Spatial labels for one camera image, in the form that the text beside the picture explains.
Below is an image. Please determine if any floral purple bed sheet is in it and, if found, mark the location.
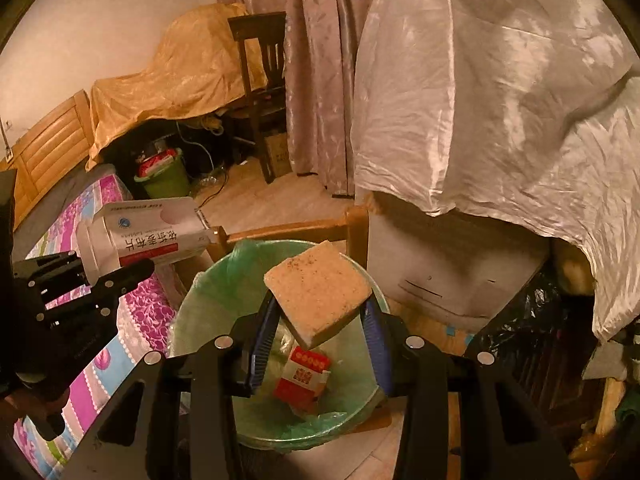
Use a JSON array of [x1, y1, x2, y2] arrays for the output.
[[12, 175, 187, 466]]

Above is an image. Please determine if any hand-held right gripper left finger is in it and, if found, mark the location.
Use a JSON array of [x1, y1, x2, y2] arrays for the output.
[[60, 294, 280, 480]]

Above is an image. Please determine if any tan dish sponge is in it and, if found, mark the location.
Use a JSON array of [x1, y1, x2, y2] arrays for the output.
[[263, 240, 373, 351]]

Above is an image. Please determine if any black plastic bag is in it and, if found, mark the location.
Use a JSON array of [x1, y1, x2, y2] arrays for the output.
[[465, 270, 601, 411]]

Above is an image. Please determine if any person's left hand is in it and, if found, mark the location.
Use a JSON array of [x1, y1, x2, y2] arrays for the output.
[[7, 391, 71, 418]]

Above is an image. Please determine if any white satin cover cloth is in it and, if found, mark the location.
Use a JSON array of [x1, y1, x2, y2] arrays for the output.
[[350, 0, 640, 343]]

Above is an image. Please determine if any small cardboard box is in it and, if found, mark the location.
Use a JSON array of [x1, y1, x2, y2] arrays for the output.
[[265, 132, 292, 177]]

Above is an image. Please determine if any yellow satin cover cloth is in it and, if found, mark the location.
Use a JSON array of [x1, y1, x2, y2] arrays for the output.
[[85, 2, 271, 171]]

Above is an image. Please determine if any white appliance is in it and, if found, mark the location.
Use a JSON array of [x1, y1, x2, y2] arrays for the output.
[[367, 192, 551, 333]]

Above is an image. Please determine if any red cigarette box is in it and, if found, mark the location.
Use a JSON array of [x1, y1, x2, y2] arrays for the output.
[[274, 346, 332, 413]]

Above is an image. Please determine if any red packet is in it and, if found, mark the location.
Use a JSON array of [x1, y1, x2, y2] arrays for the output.
[[137, 147, 183, 178]]

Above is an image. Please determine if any white printed carton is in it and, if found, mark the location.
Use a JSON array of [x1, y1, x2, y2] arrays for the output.
[[76, 196, 210, 283]]

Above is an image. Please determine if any dark wooden chair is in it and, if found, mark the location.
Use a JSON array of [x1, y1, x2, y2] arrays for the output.
[[227, 11, 291, 184]]

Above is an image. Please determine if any wooden headboard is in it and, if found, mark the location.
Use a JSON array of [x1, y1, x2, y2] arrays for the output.
[[7, 89, 96, 233]]

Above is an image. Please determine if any grey blanket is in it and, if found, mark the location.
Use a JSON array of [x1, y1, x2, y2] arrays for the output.
[[15, 162, 117, 241]]

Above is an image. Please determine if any green plastic bucket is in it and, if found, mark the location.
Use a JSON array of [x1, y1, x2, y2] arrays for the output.
[[134, 152, 191, 200]]

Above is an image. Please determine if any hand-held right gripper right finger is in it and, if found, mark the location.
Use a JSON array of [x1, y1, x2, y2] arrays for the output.
[[361, 300, 581, 480]]

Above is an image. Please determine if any wooden stool frame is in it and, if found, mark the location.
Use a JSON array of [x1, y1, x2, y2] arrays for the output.
[[207, 207, 370, 271]]

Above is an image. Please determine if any beige patterned curtain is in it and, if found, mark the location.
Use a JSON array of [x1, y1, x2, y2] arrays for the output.
[[197, 0, 396, 196]]

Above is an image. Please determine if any green lined trash bin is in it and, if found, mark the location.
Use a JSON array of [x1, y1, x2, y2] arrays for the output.
[[167, 239, 393, 453]]

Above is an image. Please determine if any black floor cable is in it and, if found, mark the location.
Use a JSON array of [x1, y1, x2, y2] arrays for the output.
[[192, 160, 232, 208]]

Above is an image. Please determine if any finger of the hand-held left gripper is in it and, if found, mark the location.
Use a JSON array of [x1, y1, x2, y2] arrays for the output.
[[35, 258, 156, 332], [12, 252, 92, 307]]

